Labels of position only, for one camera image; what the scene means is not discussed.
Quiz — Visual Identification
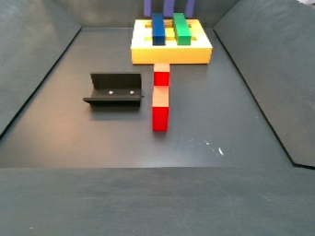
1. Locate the blue long bar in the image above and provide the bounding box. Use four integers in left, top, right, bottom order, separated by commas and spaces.
151, 13, 165, 46

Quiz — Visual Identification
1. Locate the red U-shaped block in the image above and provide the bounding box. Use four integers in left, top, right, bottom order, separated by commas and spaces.
152, 64, 169, 132

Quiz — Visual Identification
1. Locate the yellow slotted board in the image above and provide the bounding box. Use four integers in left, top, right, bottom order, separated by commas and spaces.
131, 19, 212, 65

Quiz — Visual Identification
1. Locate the black metal bracket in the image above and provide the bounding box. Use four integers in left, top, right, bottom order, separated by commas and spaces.
84, 72, 143, 107

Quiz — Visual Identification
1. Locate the purple cross-shaped block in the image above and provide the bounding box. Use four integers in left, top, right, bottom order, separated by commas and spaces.
143, 0, 196, 18

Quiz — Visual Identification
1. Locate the green long bar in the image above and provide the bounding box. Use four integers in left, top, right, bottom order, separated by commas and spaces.
172, 13, 192, 45

